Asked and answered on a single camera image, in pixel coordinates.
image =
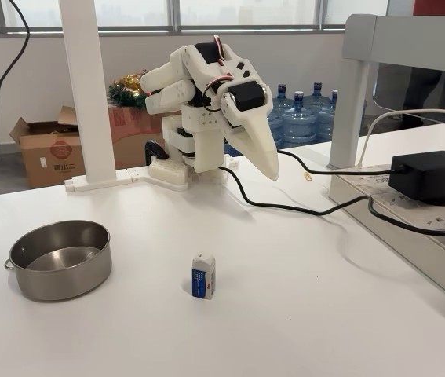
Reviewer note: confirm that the round metal bowl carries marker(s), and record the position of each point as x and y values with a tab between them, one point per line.
61	271

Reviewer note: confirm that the black power adapter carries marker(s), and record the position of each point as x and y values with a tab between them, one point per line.
426	176

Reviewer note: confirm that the white camera stand post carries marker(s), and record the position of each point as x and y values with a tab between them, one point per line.
86	98

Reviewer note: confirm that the grey monitor riser shelf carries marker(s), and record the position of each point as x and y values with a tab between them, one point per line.
402	39

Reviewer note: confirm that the open brown cardboard box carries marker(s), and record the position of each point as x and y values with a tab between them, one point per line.
45	157

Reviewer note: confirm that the green tinsel wreath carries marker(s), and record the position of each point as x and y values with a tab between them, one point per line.
126	90

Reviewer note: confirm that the black table clamp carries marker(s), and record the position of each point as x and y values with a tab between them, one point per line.
155	147

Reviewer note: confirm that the small white and blue box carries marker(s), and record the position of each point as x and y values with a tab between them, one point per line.
203	277

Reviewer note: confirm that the white power strip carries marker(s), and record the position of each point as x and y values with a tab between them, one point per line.
402	231

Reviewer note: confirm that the yellow paper clip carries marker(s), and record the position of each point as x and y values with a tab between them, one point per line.
307	176

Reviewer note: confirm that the person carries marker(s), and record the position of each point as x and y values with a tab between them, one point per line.
430	6

